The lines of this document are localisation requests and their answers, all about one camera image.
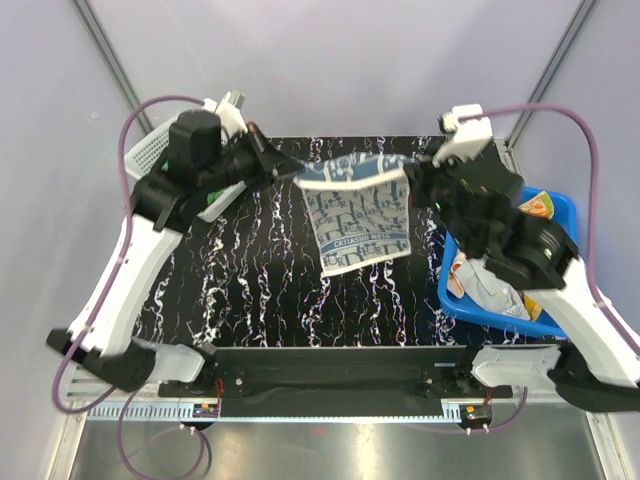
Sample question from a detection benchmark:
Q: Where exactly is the blue white patterned towel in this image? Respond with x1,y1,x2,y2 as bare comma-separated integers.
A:
294,153,415,277

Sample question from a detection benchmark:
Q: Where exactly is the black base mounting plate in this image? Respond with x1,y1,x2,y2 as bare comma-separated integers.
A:
158,347,514,419

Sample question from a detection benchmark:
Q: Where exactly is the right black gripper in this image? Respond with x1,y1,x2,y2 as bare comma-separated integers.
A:
405,140,479,254

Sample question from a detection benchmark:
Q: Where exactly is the aluminium frame rail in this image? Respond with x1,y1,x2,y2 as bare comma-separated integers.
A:
64,362,611,426

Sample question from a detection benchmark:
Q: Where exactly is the grey white towel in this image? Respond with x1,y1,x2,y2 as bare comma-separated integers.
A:
447,252,530,320

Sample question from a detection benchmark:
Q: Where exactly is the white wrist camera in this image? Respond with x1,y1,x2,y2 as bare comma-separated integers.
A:
431,104,493,167
203,90,248,144

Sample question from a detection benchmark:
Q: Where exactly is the blue plastic bin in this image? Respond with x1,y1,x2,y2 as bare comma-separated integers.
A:
437,191,579,338

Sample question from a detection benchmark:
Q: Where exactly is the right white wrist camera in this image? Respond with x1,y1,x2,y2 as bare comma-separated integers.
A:
431,104,493,167

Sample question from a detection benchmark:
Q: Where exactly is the white perforated plastic basket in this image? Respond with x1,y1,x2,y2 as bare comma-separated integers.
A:
124,115,246,223

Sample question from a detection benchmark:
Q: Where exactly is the orange floral towel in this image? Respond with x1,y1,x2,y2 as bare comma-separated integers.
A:
447,192,556,321

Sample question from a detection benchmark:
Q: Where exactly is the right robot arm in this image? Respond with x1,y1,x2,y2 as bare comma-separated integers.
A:
404,161,639,413

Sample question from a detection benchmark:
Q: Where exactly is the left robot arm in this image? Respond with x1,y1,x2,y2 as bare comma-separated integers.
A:
46,104,304,396

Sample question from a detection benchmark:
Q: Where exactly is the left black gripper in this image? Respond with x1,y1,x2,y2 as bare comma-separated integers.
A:
199,121,306,194

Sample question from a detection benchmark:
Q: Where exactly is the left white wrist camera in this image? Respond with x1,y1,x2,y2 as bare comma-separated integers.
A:
203,90,248,144

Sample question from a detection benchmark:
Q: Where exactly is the green microfiber towel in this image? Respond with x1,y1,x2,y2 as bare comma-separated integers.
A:
161,161,224,205

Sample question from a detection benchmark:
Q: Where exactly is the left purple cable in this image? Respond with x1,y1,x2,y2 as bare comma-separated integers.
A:
52,94,214,476

